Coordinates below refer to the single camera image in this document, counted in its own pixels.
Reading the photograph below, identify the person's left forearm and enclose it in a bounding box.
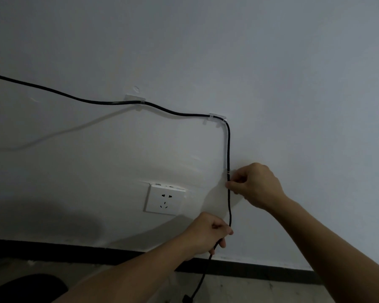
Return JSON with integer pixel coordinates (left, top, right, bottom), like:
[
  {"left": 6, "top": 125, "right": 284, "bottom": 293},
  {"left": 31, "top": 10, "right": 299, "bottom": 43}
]
[{"left": 52, "top": 232, "right": 190, "bottom": 303}]

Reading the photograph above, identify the person's left hand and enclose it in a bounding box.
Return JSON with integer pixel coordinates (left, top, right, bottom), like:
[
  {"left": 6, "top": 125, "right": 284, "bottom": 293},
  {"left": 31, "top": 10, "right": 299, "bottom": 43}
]
[{"left": 181, "top": 212, "right": 234, "bottom": 260}]

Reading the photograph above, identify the white wall socket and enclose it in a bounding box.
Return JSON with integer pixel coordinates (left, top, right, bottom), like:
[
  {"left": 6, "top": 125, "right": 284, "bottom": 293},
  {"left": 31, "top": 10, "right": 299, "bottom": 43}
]
[{"left": 144, "top": 183, "right": 187, "bottom": 216}]

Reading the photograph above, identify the black rounded object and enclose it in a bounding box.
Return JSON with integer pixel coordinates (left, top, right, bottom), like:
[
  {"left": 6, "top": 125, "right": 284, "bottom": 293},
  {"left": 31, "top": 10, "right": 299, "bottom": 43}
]
[{"left": 0, "top": 273, "right": 69, "bottom": 303}]

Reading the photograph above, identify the black baseboard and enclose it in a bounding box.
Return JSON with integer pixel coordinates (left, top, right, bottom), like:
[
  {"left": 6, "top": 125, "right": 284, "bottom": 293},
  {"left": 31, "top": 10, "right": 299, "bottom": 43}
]
[{"left": 0, "top": 239, "right": 323, "bottom": 285}]

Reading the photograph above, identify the black power cable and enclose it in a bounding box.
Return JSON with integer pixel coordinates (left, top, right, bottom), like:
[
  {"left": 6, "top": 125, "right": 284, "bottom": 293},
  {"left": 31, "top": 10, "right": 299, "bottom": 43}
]
[{"left": 0, "top": 71, "right": 232, "bottom": 303}]

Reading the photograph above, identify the person's right hand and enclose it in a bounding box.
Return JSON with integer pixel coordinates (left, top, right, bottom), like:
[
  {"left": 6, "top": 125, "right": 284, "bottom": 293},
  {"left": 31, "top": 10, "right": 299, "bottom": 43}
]
[{"left": 225, "top": 163, "right": 288, "bottom": 212}]

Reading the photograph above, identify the person's right forearm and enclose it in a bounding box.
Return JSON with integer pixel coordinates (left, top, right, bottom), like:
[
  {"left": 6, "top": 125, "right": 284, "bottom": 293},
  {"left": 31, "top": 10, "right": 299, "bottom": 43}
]
[{"left": 267, "top": 195, "right": 379, "bottom": 303}]

